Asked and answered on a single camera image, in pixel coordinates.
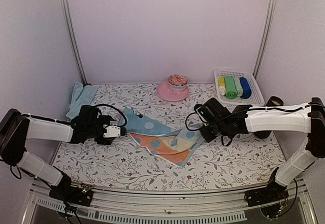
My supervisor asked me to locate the blue orange dotted towel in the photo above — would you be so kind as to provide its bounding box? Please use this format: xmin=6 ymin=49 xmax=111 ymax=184
xmin=123 ymin=108 xmax=205 ymax=168

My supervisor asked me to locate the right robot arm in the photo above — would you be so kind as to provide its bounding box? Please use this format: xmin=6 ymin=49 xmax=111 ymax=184
xmin=194 ymin=97 xmax=324 ymax=202

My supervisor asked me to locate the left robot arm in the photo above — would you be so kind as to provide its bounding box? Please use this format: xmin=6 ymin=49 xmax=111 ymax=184
xmin=1 ymin=105 xmax=127 ymax=201

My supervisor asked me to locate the light blue towel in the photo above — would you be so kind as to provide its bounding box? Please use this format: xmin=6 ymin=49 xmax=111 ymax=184
xmin=66 ymin=82 xmax=98 ymax=120

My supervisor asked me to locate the yellow rolled towel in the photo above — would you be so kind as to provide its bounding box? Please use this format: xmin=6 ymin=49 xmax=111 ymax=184
xmin=217 ymin=76 xmax=226 ymax=96

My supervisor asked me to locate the white plastic basket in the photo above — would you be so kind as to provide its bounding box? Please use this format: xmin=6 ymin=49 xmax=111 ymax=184
xmin=213 ymin=68 xmax=265 ymax=111

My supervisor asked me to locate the pale green rolled towel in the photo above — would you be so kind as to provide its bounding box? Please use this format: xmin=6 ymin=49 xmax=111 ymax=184
xmin=234 ymin=77 xmax=243 ymax=97

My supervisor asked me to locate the blue rolled towel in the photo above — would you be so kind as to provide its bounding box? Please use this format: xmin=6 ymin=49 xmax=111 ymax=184
xmin=240 ymin=77 xmax=252 ymax=99

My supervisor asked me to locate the floral tablecloth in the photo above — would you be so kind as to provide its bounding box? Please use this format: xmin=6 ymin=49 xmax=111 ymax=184
xmin=53 ymin=84 xmax=285 ymax=192

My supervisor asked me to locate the patterned bowl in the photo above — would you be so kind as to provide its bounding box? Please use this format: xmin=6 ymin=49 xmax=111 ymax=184
xmin=167 ymin=74 xmax=188 ymax=91

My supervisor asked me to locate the pink plate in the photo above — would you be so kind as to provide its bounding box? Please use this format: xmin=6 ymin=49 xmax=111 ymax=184
xmin=156 ymin=81 xmax=189 ymax=102

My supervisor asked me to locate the dark brown cup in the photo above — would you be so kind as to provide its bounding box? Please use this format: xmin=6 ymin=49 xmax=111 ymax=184
xmin=254 ymin=96 xmax=284 ymax=139

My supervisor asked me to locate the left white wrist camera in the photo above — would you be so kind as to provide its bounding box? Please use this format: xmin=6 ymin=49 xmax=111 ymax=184
xmin=103 ymin=125 xmax=127 ymax=138

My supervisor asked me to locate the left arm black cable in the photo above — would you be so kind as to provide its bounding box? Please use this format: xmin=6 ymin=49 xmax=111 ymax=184
xmin=95 ymin=104 xmax=127 ymax=128

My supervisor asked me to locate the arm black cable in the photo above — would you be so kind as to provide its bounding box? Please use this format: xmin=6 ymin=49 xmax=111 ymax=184
xmin=185 ymin=102 xmax=313 ymax=147
xmin=95 ymin=104 xmax=127 ymax=128

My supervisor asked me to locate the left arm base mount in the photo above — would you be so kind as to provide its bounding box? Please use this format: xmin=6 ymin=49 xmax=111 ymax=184
xmin=49 ymin=181 xmax=93 ymax=207

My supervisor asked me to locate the aluminium front rail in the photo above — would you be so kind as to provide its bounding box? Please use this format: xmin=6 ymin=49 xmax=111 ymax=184
xmin=22 ymin=178 xmax=319 ymax=223

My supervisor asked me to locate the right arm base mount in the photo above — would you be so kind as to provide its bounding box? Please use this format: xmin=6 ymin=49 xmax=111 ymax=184
xmin=244 ymin=183 xmax=289 ymax=207

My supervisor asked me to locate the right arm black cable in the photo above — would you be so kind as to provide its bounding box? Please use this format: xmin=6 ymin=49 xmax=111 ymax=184
xmin=185 ymin=102 xmax=313 ymax=147

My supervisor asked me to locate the left aluminium post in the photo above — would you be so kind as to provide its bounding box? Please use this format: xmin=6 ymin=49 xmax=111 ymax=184
xmin=60 ymin=0 xmax=88 ymax=85

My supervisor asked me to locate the aluminium post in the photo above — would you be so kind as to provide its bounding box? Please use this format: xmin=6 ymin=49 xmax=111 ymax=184
xmin=253 ymin=0 xmax=277 ymax=79
xmin=60 ymin=0 xmax=88 ymax=85

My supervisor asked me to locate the right aluminium post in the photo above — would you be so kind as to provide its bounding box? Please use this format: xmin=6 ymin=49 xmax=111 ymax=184
xmin=253 ymin=0 xmax=277 ymax=79

